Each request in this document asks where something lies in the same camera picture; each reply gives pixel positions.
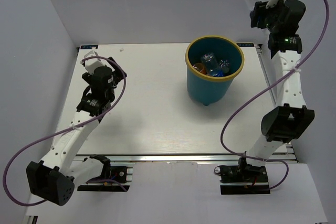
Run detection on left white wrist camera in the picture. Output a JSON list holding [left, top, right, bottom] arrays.
[[80, 50, 104, 74]]

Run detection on green plastic bottle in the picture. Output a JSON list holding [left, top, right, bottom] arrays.
[[219, 60, 230, 76]]

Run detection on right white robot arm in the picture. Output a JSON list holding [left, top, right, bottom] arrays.
[[237, 0, 314, 182]]

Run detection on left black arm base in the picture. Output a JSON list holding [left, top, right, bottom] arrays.
[[77, 154, 133, 192]]

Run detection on clear bottle blue label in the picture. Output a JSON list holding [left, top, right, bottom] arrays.
[[201, 52, 224, 77]]

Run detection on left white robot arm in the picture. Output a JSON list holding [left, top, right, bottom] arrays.
[[26, 57, 127, 206]]

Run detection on teal bin yellow rim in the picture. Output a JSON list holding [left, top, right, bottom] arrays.
[[185, 36, 245, 105]]

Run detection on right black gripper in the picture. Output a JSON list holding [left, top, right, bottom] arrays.
[[249, 0, 284, 34]]

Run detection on orange juice bottle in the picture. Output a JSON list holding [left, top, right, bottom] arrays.
[[193, 62, 207, 75]]

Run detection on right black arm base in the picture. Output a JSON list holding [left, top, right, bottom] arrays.
[[214, 165, 270, 195]]

